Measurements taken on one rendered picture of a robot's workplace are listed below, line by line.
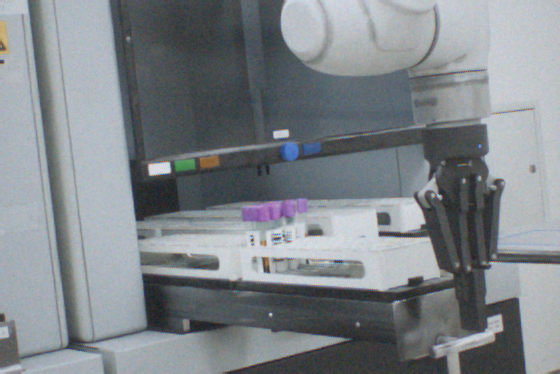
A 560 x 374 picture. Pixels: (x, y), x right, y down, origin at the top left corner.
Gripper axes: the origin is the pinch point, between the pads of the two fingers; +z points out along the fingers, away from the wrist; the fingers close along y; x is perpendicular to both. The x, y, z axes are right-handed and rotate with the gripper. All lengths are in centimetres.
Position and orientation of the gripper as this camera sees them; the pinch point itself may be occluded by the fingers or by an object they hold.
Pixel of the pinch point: (471, 299)
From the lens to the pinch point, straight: 143.0
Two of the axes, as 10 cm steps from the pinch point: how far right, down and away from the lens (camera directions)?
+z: 1.1, 9.9, 0.5
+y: -7.9, 1.2, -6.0
